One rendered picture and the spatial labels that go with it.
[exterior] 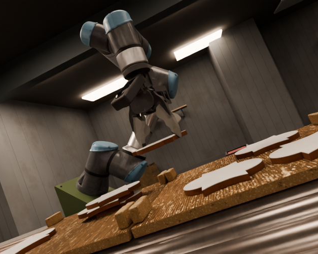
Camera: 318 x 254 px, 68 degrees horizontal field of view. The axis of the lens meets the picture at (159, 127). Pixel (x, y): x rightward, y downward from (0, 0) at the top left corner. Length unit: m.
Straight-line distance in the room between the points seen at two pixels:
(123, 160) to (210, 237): 0.76
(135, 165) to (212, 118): 6.20
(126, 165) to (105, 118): 6.79
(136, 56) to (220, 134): 6.61
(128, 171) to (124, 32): 0.59
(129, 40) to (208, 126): 6.58
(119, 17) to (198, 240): 0.53
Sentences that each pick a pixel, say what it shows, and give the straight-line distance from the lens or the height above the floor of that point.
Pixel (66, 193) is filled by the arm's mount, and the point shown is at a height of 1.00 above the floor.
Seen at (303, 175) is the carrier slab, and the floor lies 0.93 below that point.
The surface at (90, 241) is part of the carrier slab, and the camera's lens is 0.44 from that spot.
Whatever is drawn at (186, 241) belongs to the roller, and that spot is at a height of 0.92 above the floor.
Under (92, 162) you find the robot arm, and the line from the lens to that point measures 1.09.
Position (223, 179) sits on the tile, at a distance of 0.39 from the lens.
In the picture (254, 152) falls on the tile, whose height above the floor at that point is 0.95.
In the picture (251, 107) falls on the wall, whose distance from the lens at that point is 6.11.
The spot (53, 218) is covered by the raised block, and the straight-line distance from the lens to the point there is 0.85.
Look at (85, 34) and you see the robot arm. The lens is 0.80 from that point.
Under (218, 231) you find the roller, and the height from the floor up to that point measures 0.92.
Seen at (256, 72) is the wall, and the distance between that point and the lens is 6.25.
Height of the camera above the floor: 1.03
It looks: 4 degrees up
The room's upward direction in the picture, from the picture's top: 23 degrees counter-clockwise
